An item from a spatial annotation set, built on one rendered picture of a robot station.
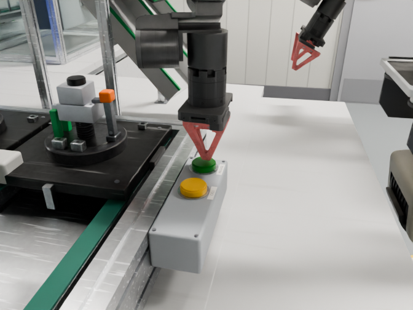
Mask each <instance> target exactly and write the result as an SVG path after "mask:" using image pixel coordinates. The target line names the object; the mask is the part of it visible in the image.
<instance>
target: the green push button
mask: <svg viewBox="0 0 413 310"><path fill-rule="evenodd" d="M215 168H216V161H215V160H214V159H213V158H211V160H210V161H206V160H202V158H201V157H196V158H195V159H194V160H193V161H192V169H193V170H194V171H196V172H199V173H208V172H212V171H213V170H214V169H215Z"/></svg>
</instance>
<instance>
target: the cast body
mask: <svg viewBox="0 0 413 310"><path fill-rule="evenodd" d="M57 95H58V101H59V103H54V104H53V105H52V109H57V111H58V117H59V120H60V121H72V122H85V123H92V124H93V123H95V122H96V121H97V120H99V118H100V117H102V116H103V115H104V114H105V112H104V106H103V103H92V99H93V98H95V97H96V93H95V85H94V82H93V81H88V80H86V78H85V76H83V75H74V76H69V77H67V79H66V82H64V83H62V84H60V85H58V86H57Z"/></svg>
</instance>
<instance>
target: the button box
mask: <svg viewBox="0 0 413 310"><path fill-rule="evenodd" d="M195 158H196V157H189V158H188V160H187V161H186V163H185V165H184V167H183V169H182V171H181V173H180V174H179V177H178V178H177V180H176V182H175V184H174V185H173V187H172V189H171V191H170V193H169V195H168V197H167V199H166V201H165V202H164V204H163V206H162V208H161V210H160V212H159V214H158V216H157V218H156V219H155V221H154V223H153V225H152V226H151V228H150V230H149V232H148V236H149V249H150V256H151V265H152V266H154V267H158V268H165V269H172V270H177V271H184V272H191V273H196V274H200V273H201V272H202V268H203V265H204V262H205V258H206V255H207V252H208V248H209V246H210V242H211V238H212V236H213V232H214V229H215V226H216V222H217V220H218V216H219V213H220V209H221V206H222V202H223V200H224V196H225V193H226V190H227V161H225V160H217V159H215V161H216V168H215V169H214V170H213V171H212V172H208V173H199V172H196V171H194V170H193V169H192V161H193V160H194V159H195ZM188 178H200V179H202V180H204V181H205V182H206V183H207V191H206V193H205V194H204V195H202V196H200V197H187V196H184V195H183V194H181V191H180V184H181V182H182V181H184V180H185V179H188Z"/></svg>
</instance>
